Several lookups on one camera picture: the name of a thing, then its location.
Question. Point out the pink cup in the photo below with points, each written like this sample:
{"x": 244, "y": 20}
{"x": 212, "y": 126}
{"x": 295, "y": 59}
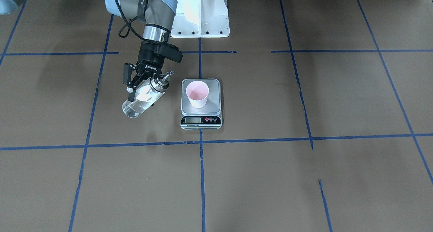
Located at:
{"x": 197, "y": 92}

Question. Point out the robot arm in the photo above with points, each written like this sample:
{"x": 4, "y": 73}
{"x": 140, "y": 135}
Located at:
{"x": 151, "y": 21}

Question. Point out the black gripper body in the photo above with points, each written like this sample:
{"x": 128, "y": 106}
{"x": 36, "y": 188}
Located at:
{"x": 147, "y": 58}

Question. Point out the clear glass sauce bottle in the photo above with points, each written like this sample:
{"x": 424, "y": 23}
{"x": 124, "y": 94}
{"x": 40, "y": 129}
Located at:
{"x": 149, "y": 91}

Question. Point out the digital kitchen scale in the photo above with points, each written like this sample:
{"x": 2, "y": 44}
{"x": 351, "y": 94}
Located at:
{"x": 207, "y": 117}

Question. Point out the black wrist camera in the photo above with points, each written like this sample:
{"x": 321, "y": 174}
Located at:
{"x": 168, "y": 51}

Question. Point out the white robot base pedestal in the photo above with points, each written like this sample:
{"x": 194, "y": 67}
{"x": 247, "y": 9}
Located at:
{"x": 201, "y": 19}

